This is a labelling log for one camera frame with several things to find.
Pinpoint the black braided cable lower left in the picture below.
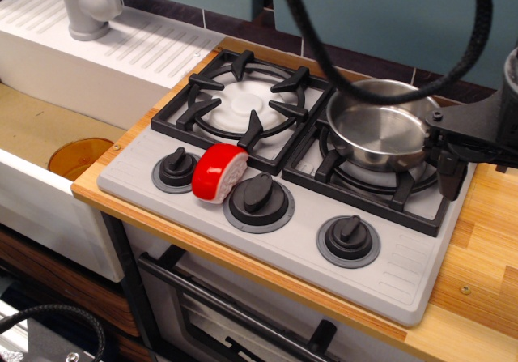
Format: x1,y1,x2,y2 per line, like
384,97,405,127
0,304,107,362

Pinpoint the black oven door handle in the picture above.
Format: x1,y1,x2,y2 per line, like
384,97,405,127
138,253,337,361

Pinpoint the black left burner grate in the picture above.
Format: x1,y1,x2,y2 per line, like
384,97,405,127
151,50,333,175

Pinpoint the black right burner grate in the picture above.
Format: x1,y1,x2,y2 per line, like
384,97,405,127
282,117,469,237

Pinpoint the toy oven door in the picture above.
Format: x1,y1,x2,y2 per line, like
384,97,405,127
137,244,405,362

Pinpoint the orange plastic plate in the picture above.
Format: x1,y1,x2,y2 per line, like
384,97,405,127
48,138,113,181

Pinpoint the white toy sink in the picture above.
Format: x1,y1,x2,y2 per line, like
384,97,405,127
1,0,222,282

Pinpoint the black middle stove knob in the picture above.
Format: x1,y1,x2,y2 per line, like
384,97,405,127
223,172,295,234

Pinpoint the grey toy faucet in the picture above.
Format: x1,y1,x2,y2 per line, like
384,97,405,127
64,0,123,41

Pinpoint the stainless steel pan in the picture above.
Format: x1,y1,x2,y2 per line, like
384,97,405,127
326,92,439,172

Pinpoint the black burner grate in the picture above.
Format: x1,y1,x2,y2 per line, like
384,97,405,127
151,50,333,175
282,117,469,237

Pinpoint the black left stove knob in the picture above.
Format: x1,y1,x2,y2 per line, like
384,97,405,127
151,147,200,194

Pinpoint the grey toy stove top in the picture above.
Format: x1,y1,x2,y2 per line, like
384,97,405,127
96,48,486,328

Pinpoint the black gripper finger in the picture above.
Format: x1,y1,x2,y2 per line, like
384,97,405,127
436,151,468,201

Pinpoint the black stove knob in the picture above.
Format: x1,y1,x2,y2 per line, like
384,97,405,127
316,215,381,269
223,172,295,234
151,147,200,194

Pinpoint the red and white toy food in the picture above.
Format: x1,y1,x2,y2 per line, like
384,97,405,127
192,143,248,204

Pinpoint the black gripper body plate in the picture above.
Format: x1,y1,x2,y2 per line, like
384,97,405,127
426,90,517,168

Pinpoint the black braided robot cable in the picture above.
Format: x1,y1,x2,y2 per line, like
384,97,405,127
274,0,495,106

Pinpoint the black metal frame leg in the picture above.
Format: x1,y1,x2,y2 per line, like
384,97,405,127
101,212,159,361

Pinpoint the black right stove knob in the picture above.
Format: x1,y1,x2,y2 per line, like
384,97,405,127
316,215,381,269

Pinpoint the white left burner cap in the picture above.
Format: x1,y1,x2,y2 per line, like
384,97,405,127
195,79,299,134

